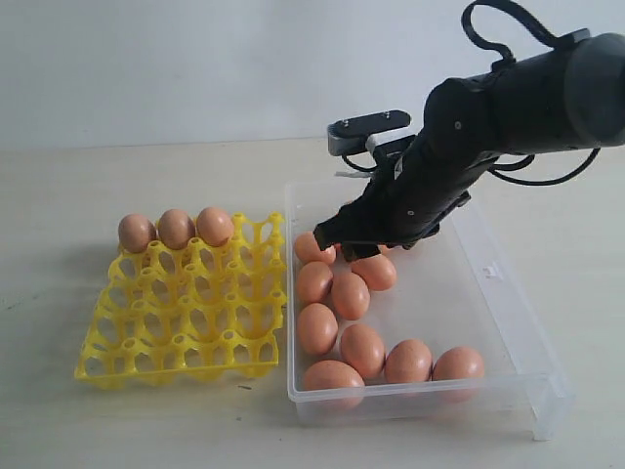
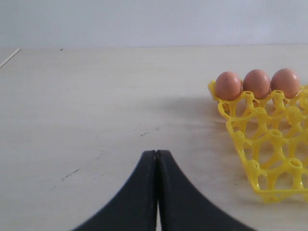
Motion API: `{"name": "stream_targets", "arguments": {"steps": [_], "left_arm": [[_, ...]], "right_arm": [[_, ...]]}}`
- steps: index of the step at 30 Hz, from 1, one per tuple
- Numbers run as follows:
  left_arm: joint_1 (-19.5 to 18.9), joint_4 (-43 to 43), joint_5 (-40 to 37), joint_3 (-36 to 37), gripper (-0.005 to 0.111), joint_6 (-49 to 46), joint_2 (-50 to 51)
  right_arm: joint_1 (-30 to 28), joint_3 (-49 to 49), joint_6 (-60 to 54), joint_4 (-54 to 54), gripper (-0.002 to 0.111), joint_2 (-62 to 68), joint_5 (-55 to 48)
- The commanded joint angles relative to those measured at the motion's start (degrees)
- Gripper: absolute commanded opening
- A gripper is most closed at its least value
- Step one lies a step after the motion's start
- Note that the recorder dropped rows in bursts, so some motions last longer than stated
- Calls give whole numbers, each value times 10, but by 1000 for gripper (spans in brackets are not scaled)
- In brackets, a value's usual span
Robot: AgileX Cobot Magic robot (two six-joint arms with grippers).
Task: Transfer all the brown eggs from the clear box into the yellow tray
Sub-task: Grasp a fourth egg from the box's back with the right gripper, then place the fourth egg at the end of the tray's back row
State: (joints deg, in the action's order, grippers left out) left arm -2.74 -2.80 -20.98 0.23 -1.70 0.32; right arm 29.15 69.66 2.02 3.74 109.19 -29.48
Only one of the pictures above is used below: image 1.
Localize clear plastic container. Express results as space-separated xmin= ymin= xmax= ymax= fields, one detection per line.
xmin=285 ymin=200 xmax=573 ymax=441

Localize black cable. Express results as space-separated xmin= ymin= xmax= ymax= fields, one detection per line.
xmin=461 ymin=0 xmax=602 ymax=187

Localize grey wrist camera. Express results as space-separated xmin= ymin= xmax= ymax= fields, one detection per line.
xmin=326 ymin=109 xmax=412 ymax=156

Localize brown egg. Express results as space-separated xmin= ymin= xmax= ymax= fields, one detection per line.
xmin=295 ymin=261 xmax=333 ymax=304
xmin=350 ymin=254 xmax=397 ymax=291
xmin=294 ymin=232 xmax=331 ymax=265
xmin=296 ymin=303 xmax=338 ymax=356
xmin=196 ymin=207 xmax=234 ymax=247
xmin=330 ymin=272 xmax=370 ymax=320
xmin=118 ymin=213 xmax=157 ymax=253
xmin=304 ymin=360 xmax=364 ymax=411
xmin=432 ymin=346 xmax=485 ymax=381
xmin=157 ymin=208 xmax=195 ymax=250
xmin=339 ymin=323 xmax=386 ymax=379
xmin=384 ymin=339 xmax=434 ymax=384
xmin=320 ymin=245 xmax=337 ymax=264

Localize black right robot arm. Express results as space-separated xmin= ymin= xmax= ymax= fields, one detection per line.
xmin=313 ymin=33 xmax=624 ymax=260

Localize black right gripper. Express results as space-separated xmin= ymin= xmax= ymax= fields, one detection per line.
xmin=314 ymin=78 xmax=501 ymax=263

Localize yellow plastic egg tray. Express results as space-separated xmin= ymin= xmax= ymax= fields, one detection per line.
xmin=74 ymin=212 xmax=287 ymax=390

